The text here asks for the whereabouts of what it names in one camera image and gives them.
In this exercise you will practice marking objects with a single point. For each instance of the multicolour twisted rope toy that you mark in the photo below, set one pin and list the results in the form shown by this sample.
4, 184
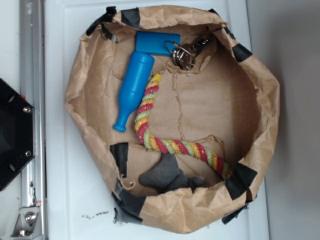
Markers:
173, 146

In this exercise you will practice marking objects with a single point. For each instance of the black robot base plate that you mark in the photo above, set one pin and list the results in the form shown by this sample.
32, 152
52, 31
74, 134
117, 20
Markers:
16, 134

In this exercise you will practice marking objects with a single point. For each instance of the silver keys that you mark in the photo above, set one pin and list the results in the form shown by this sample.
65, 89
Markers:
184, 56

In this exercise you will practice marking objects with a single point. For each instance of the silver corner bracket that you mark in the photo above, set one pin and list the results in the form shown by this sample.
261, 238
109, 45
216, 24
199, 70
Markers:
28, 225

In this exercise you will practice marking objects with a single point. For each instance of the aluminium extrusion rail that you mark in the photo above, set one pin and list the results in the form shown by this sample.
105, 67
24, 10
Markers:
32, 86

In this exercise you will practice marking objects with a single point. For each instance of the brown paper bag bin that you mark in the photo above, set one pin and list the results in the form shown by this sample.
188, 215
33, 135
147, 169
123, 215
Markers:
230, 103

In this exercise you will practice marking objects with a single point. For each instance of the blue rectangular block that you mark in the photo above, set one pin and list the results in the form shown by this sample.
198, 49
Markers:
156, 43

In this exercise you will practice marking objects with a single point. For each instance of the grey plush toy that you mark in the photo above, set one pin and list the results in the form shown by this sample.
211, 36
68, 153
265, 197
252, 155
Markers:
167, 176

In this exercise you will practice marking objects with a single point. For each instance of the blue plastic bottle toy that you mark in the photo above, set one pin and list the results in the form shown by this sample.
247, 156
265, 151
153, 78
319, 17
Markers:
133, 87

